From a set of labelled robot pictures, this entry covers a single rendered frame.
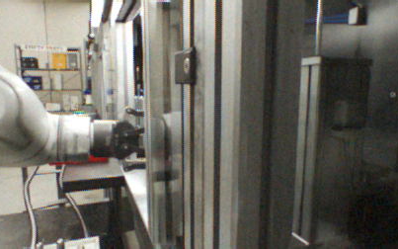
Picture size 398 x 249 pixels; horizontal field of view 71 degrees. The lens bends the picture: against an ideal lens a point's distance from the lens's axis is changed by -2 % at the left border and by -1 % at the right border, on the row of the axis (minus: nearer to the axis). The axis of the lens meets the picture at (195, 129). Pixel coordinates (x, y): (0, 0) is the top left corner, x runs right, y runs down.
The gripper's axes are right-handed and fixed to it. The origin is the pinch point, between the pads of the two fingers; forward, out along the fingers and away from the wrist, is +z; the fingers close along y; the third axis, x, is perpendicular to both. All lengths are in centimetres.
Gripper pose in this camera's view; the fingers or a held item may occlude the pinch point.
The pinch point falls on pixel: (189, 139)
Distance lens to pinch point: 63.0
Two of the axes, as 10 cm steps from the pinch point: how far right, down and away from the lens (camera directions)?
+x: -3.5, -1.4, 9.3
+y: 0.7, -9.9, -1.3
